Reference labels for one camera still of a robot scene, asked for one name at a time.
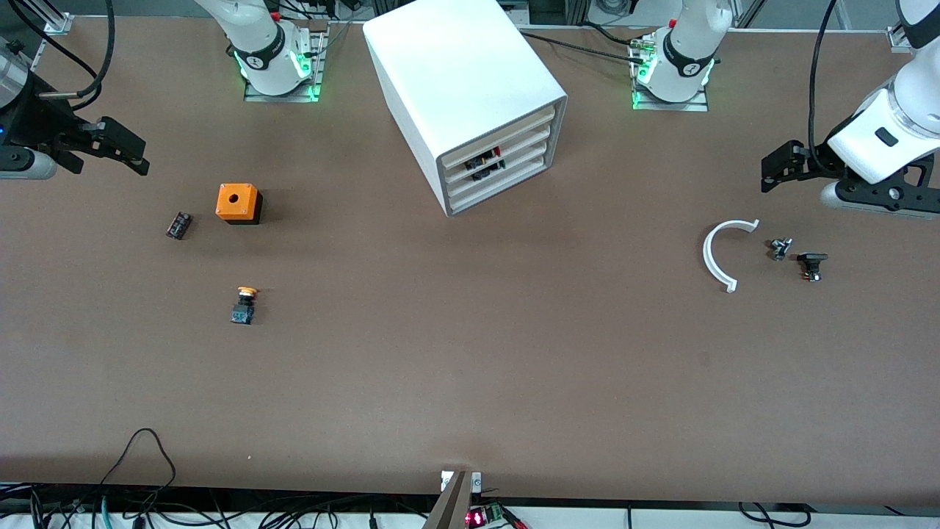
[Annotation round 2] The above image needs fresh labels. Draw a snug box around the orange push button blue base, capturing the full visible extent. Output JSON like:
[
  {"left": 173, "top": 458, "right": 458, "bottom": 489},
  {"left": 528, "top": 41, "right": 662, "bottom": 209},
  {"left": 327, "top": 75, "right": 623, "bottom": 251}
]
[{"left": 230, "top": 287, "right": 261, "bottom": 326}]

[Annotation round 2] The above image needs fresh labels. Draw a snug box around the small black button part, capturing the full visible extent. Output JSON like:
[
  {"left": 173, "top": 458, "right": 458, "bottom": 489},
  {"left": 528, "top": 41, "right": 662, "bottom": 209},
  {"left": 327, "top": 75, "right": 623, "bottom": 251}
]
[{"left": 797, "top": 251, "right": 829, "bottom": 283}]

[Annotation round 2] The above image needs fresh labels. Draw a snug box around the white curved plastic arc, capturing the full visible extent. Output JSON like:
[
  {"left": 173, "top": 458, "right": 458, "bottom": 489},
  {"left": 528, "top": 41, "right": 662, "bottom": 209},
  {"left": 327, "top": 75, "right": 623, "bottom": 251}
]
[{"left": 702, "top": 218, "right": 761, "bottom": 294}]

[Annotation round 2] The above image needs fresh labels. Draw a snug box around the red display circuit board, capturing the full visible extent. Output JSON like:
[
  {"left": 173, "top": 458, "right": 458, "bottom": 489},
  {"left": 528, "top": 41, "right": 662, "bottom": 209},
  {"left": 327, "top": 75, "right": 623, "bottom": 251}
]
[{"left": 464, "top": 503, "right": 509, "bottom": 529}]

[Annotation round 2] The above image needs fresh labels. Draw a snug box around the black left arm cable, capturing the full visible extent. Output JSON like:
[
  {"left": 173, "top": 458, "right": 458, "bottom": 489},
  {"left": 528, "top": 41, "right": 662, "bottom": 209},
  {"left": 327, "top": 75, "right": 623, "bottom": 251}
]
[{"left": 808, "top": 0, "right": 839, "bottom": 154}]

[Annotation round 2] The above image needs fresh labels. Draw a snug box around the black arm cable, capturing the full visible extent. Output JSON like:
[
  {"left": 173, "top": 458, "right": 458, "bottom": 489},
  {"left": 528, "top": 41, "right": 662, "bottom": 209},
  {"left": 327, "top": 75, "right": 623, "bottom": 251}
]
[
  {"left": 808, "top": 0, "right": 839, "bottom": 154},
  {"left": 6, "top": 0, "right": 117, "bottom": 100}
]

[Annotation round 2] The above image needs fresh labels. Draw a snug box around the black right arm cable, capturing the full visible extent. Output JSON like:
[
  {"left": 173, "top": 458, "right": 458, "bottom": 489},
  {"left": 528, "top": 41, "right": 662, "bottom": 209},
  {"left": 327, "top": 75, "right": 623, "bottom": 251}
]
[{"left": 6, "top": 0, "right": 117, "bottom": 100}]

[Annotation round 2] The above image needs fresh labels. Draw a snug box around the orange button enclosure box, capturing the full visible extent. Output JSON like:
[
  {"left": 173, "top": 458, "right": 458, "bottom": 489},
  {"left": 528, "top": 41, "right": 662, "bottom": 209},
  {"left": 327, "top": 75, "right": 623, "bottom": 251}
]
[{"left": 215, "top": 183, "right": 264, "bottom": 226}]

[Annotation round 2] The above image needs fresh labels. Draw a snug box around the black cable behind cabinet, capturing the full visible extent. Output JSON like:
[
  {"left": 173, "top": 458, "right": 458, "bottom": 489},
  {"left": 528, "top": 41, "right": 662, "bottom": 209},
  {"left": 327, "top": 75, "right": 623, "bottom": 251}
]
[{"left": 514, "top": 22, "right": 651, "bottom": 60}]

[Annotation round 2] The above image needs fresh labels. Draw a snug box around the black looped table cable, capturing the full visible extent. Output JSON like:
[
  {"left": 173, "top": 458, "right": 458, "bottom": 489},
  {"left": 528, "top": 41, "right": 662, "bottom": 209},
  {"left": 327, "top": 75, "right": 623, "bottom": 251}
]
[{"left": 98, "top": 428, "right": 178, "bottom": 492}]

